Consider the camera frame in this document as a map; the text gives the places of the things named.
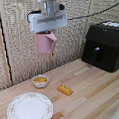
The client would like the small white bowl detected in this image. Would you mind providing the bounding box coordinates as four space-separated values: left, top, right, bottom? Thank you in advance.
31 74 50 90

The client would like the black box appliance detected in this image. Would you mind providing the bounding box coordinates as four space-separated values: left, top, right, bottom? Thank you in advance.
79 20 119 75

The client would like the yellow butter block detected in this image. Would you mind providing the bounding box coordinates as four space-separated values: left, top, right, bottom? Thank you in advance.
56 83 74 98

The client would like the pink mug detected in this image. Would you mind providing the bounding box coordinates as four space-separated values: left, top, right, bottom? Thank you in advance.
35 30 58 56

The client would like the black cable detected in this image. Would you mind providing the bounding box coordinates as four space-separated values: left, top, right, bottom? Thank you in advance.
66 0 119 22

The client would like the white floral-rimmed plate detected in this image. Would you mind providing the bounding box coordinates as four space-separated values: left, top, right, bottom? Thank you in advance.
5 90 56 119

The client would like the yellow food in bowl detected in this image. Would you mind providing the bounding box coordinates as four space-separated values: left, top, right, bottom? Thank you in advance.
33 75 48 86

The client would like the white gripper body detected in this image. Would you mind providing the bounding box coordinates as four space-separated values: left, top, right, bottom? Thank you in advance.
27 8 70 34

